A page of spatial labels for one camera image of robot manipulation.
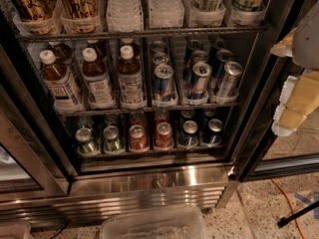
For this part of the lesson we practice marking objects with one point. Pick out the upper wire shelf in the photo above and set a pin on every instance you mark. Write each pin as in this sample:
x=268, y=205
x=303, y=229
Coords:
x=144, y=34

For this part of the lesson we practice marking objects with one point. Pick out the blue soda can right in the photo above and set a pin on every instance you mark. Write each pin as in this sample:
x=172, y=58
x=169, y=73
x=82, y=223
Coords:
x=212, y=132

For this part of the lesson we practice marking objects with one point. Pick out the brown coffee bottle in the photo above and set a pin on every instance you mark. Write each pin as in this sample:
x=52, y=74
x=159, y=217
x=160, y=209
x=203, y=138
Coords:
x=80, y=16
x=36, y=12

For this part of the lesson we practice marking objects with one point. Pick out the clear plastic bin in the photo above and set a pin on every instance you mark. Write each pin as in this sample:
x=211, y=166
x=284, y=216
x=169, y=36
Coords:
x=173, y=222

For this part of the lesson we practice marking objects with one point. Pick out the red soda can left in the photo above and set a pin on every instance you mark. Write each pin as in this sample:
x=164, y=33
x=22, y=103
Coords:
x=138, y=140

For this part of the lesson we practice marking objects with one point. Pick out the iced tea bottle front middle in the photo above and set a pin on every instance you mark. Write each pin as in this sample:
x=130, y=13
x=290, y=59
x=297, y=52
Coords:
x=97, y=79

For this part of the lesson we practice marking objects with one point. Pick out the iced tea bottle front left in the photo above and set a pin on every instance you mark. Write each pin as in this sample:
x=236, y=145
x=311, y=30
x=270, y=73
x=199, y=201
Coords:
x=61, y=83

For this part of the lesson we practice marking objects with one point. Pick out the red soda can right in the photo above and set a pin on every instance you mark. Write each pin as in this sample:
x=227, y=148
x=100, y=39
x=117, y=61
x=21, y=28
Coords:
x=163, y=136

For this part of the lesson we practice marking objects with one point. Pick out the brown coffee bottle right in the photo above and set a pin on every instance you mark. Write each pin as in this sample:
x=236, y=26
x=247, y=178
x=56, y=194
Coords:
x=80, y=16

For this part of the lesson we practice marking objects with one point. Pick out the clear water bottle right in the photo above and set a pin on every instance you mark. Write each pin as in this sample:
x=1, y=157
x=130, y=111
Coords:
x=166, y=13

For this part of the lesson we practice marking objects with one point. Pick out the red bull can front middle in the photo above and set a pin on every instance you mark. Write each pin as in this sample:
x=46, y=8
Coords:
x=198, y=80

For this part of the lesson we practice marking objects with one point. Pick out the clear plastic bin corner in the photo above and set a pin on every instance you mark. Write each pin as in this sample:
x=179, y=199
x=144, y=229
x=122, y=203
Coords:
x=19, y=230

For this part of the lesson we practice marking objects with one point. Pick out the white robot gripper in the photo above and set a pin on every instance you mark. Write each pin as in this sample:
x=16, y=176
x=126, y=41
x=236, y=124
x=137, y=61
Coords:
x=308, y=40

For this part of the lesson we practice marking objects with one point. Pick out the brown coffee bottle left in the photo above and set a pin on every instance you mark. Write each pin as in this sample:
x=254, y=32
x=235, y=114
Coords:
x=36, y=12

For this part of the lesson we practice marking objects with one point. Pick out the iced tea bottle front right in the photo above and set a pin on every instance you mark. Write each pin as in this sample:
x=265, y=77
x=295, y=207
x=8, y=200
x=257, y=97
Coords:
x=130, y=79

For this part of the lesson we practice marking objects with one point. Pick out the middle wire shelf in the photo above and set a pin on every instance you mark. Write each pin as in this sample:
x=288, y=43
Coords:
x=147, y=109

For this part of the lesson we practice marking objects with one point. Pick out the green soda can right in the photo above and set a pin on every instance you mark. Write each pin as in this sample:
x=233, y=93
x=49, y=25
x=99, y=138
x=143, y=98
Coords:
x=113, y=143

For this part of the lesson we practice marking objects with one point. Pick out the stainless steel fridge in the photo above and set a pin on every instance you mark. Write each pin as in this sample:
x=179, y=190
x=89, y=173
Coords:
x=71, y=189

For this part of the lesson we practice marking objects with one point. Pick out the red bull can front right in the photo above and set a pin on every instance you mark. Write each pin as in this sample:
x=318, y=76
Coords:
x=231, y=73

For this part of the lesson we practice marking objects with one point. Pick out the wire shelf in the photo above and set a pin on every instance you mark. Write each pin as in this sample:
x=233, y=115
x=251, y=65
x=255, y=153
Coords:
x=144, y=34
x=147, y=109

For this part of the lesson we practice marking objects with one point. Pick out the clear water bottle left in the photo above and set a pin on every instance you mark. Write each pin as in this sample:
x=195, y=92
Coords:
x=125, y=15

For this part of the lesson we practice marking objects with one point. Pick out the iced tea bottle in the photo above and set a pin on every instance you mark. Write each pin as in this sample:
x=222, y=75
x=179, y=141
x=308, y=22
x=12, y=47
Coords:
x=61, y=83
x=97, y=79
x=130, y=79

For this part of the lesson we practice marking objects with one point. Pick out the blue soda can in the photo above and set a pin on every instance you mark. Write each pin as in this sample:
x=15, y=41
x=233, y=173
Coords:
x=188, y=134
x=212, y=132

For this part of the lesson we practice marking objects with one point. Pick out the red soda can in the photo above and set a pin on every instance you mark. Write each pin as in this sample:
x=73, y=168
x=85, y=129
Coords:
x=163, y=136
x=138, y=140

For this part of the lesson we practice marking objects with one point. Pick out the red bull can front left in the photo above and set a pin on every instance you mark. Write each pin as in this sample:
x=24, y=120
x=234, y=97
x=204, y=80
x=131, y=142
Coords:
x=163, y=84

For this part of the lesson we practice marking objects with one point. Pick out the clear water bottle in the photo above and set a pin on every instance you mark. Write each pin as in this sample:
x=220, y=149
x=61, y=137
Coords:
x=166, y=13
x=125, y=15

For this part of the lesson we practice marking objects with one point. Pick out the blue soda can left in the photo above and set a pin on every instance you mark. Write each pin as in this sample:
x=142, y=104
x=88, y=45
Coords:
x=188, y=134

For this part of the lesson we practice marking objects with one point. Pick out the black tripod leg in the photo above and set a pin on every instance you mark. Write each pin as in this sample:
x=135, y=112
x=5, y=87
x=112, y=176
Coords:
x=285, y=220

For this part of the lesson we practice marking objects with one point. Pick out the green soda can left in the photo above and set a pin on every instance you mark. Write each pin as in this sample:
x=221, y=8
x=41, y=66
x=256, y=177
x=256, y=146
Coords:
x=87, y=143

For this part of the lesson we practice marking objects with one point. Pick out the red bull can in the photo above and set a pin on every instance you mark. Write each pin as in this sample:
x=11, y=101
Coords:
x=198, y=80
x=163, y=84
x=231, y=73

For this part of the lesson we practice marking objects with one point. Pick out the green soda can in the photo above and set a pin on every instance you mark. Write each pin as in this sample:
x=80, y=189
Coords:
x=113, y=143
x=87, y=143

